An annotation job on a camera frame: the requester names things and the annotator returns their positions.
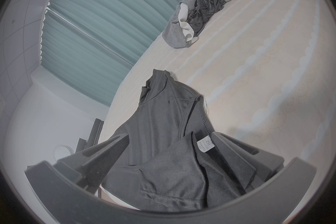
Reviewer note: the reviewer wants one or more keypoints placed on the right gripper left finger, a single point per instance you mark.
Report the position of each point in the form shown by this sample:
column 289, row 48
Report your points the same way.
column 105, row 162

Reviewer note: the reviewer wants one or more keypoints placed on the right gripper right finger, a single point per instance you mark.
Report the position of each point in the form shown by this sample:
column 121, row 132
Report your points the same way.
column 236, row 157

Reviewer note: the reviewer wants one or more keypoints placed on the black T-shirt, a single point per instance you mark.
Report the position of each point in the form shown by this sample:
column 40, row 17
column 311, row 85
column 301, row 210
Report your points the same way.
column 162, row 139

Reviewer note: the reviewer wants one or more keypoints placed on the bed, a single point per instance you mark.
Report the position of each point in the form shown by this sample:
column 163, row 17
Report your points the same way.
column 262, row 60

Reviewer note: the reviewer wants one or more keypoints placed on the pile of clothes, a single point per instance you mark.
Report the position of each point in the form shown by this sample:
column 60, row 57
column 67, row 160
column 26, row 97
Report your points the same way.
column 178, row 31

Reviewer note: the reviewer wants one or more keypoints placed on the black chest of drawers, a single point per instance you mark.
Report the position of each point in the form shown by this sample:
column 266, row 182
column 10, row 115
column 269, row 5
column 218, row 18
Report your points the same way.
column 95, row 128

